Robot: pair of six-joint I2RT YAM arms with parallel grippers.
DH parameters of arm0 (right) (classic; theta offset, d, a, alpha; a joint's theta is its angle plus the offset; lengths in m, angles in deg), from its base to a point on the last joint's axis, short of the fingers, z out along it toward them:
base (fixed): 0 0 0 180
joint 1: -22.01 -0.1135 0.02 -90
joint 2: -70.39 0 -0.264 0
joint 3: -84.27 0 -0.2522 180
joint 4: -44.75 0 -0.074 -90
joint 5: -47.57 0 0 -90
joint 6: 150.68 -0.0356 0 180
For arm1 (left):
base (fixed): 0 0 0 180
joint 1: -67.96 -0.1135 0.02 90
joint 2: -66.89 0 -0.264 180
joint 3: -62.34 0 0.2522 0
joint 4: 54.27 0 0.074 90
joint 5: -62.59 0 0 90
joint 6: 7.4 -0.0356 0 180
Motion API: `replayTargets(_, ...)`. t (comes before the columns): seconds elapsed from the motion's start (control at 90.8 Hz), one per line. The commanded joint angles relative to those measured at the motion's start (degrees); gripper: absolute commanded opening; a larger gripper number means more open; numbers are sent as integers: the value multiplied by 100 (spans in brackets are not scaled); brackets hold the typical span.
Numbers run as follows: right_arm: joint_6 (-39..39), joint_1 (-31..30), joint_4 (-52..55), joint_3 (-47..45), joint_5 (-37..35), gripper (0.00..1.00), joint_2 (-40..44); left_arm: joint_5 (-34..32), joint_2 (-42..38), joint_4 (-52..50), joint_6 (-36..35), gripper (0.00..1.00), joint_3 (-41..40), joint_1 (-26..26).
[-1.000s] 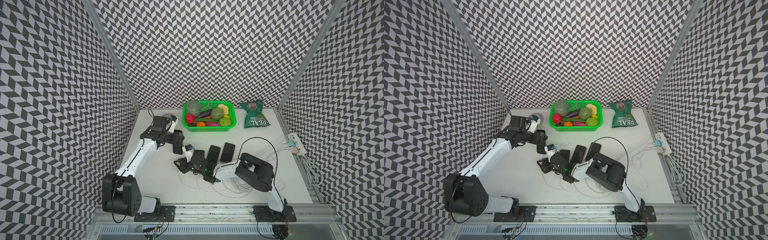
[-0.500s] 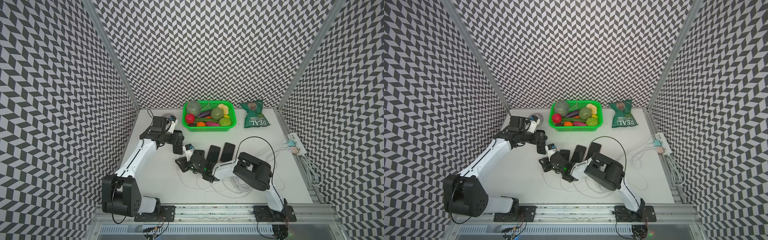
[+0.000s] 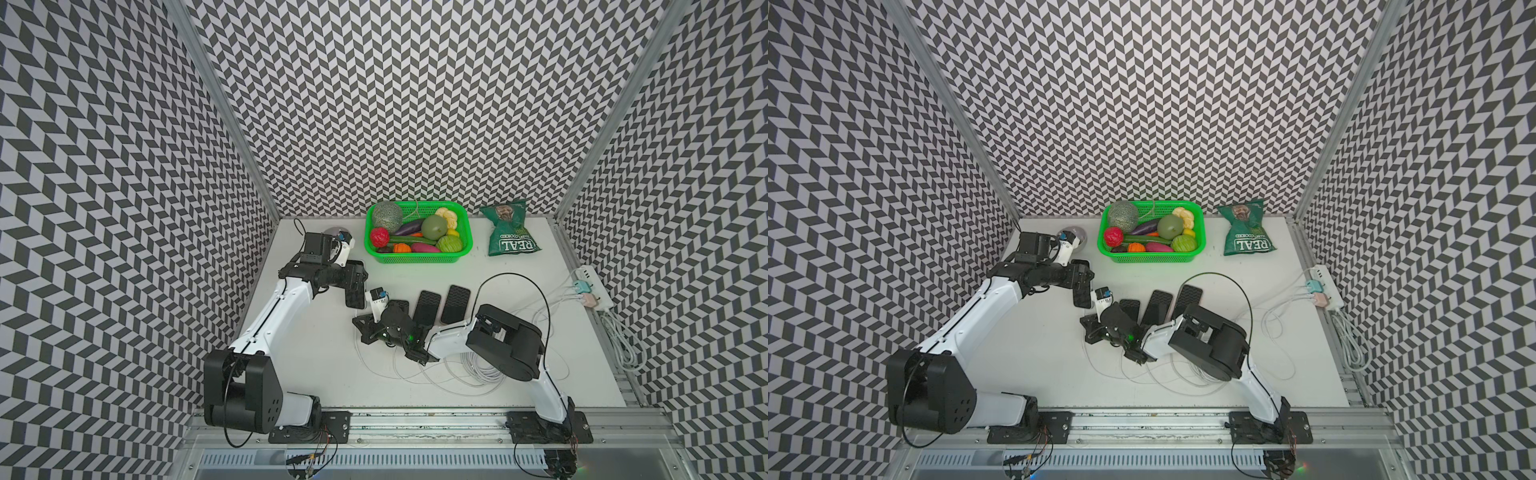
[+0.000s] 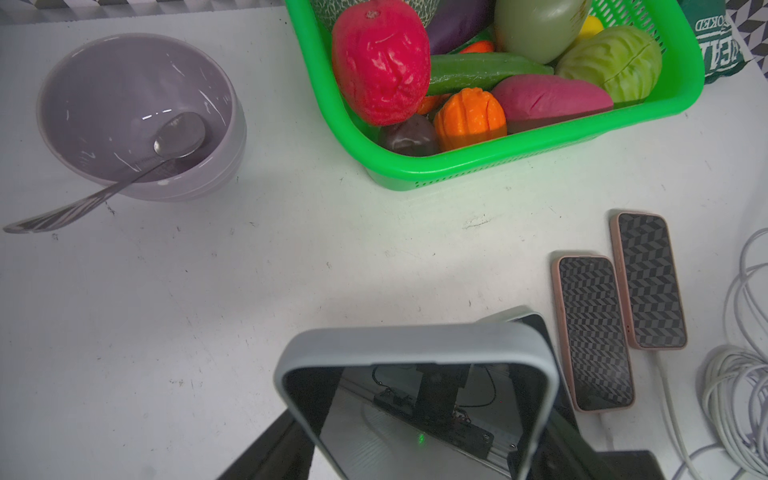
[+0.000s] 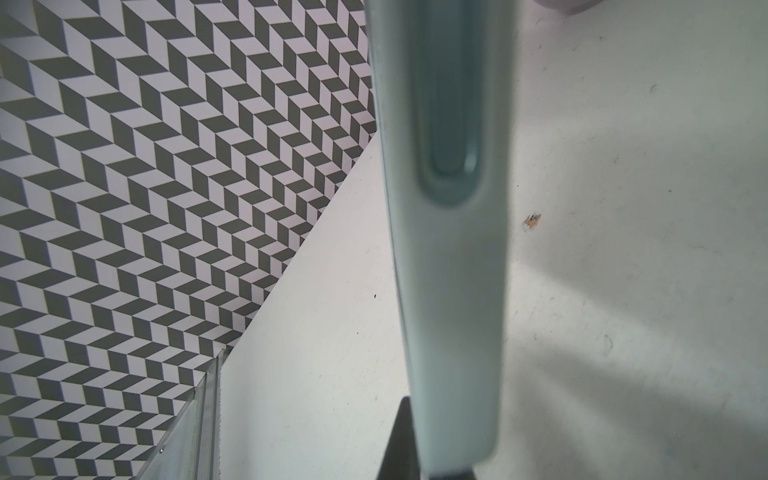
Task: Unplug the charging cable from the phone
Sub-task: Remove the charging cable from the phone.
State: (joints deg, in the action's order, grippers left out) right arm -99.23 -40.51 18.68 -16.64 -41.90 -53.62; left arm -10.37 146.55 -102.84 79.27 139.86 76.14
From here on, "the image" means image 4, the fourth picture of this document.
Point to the lilac bowl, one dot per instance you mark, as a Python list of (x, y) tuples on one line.
[(101, 106)]

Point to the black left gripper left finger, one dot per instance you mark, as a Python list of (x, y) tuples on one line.
[(282, 451)]

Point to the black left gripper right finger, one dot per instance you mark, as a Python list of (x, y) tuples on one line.
[(563, 454)]

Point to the orange pumpkin toy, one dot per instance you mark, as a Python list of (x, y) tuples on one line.
[(469, 117)]

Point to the grey case phone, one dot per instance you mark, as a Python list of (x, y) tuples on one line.
[(454, 401)]

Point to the metal spoon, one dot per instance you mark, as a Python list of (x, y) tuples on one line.
[(178, 138)]

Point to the red strawberry toy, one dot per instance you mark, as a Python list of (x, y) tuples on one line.
[(381, 60)]

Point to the dark purple plum toy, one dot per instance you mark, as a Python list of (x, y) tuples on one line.
[(415, 137)]

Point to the green plastic basket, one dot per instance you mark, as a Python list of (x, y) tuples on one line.
[(679, 86)]

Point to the pale green round fruit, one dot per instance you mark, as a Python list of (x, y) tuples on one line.
[(540, 30)]

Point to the magenta sweet potato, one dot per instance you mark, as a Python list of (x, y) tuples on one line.
[(532, 101)]

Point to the pink case phone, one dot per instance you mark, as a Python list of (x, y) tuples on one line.
[(647, 282), (594, 348)]

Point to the green chips bag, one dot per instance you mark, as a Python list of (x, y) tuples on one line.
[(721, 52)]

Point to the green cucumber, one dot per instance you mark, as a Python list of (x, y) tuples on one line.
[(451, 73)]

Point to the green cabbage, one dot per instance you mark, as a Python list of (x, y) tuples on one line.
[(624, 61)]

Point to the netted green melon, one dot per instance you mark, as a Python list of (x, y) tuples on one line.
[(328, 11)]

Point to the purple eggplant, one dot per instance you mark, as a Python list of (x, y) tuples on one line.
[(456, 22)]

